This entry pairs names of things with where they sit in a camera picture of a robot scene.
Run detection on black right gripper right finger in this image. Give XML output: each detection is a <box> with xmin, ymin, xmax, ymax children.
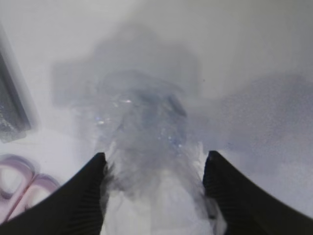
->
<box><xmin>202</xmin><ymin>150</ymin><xmax>313</xmax><ymax>235</ymax></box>

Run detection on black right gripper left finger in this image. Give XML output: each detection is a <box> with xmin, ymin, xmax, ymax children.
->
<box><xmin>0</xmin><ymin>153</ymin><xmax>107</xmax><ymax>235</ymax></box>

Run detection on pink scissors with purple sheath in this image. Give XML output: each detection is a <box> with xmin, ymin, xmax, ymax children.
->
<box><xmin>0</xmin><ymin>155</ymin><xmax>60</xmax><ymax>224</ymax></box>

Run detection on clear plastic sheet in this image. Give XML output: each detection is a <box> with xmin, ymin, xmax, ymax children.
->
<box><xmin>73</xmin><ymin>70</ymin><xmax>228</xmax><ymax>235</ymax></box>

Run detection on silver glitter pen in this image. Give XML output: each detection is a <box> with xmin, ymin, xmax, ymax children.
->
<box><xmin>0</xmin><ymin>26</ymin><xmax>38</xmax><ymax>143</ymax></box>

